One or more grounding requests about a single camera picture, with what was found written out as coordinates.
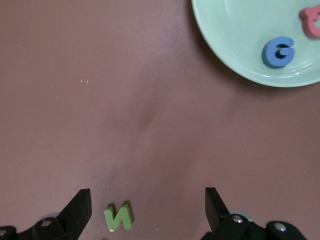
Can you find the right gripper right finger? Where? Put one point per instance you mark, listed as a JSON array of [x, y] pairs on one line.
[[217, 215]]

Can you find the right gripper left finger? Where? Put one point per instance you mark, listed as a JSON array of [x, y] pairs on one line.
[[75, 215]]

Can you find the green foam letter N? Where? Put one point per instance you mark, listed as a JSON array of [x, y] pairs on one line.
[[126, 216]]

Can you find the blue foam letter G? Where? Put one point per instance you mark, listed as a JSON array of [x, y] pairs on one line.
[[268, 53]]

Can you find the red foam letter Q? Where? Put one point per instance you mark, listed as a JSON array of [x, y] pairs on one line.
[[308, 27]]

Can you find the brown table cover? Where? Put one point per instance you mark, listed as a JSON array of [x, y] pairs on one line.
[[125, 100]]

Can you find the pale green plate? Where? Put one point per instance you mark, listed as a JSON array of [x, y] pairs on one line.
[[237, 25]]

